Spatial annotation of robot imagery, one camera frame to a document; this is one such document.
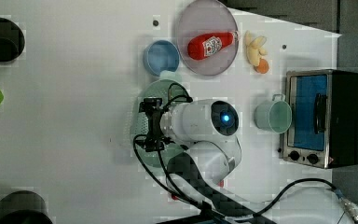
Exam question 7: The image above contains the blue round bowl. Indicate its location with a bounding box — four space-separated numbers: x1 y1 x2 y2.
143 40 180 77

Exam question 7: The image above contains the mint green mug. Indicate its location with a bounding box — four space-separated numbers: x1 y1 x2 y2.
255 94 292 133

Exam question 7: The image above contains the red ketchup bottle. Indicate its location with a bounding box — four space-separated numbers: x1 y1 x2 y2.
187 31 239 61

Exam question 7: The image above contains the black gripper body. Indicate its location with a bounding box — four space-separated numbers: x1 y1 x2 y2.
138 97 172 152

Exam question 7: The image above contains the mint green plastic strainer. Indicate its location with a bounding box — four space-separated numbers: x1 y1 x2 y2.
130 72 186 177

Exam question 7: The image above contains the black cylinder upper left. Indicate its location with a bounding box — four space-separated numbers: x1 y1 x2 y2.
0 18 25 63

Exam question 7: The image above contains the black cylinder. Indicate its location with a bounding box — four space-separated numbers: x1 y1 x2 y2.
0 190 53 224
0 18 25 63

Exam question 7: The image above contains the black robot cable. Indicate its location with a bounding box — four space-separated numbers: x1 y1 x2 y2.
132 82 358 224

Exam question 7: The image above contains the small orange toy fruit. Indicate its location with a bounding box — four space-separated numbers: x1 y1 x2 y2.
255 59 269 74

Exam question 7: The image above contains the black silver toaster oven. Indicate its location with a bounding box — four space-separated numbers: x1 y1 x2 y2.
282 69 358 169

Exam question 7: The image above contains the dark red toy strawberry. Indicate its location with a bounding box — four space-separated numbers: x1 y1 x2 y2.
171 194 178 201

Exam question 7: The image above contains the black cylinder lower left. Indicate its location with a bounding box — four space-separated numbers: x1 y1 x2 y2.
0 190 53 224

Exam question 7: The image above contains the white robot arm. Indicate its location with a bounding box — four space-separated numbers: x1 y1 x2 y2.
132 95 358 224

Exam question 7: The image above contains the grey round plate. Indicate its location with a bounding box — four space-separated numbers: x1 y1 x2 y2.
175 0 239 76

